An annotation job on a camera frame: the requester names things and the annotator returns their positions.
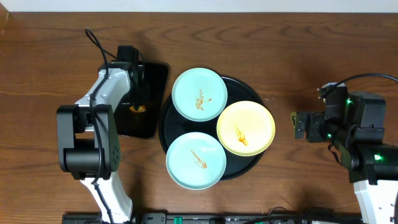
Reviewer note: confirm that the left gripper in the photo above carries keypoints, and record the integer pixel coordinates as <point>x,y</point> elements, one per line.
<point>137,101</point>

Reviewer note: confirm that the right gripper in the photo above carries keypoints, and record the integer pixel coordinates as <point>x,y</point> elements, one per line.
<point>315,118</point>

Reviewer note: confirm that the orange sponge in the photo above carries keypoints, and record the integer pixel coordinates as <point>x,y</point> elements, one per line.
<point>137,109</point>

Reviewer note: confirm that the yellow plate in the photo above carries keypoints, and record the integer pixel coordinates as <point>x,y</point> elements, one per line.
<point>245,128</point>

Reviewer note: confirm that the mint plate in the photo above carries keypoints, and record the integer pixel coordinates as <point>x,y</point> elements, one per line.
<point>199,94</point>
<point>196,161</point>

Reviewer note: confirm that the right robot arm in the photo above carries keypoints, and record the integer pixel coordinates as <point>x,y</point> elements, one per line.
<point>353,123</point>

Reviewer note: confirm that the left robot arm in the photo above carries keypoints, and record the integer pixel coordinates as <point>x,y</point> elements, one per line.
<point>89,146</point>

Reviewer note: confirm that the rectangular black tray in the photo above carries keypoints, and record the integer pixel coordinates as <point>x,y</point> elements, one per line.
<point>143,123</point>

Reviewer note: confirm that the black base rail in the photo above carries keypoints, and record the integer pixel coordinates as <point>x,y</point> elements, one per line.
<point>162,218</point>

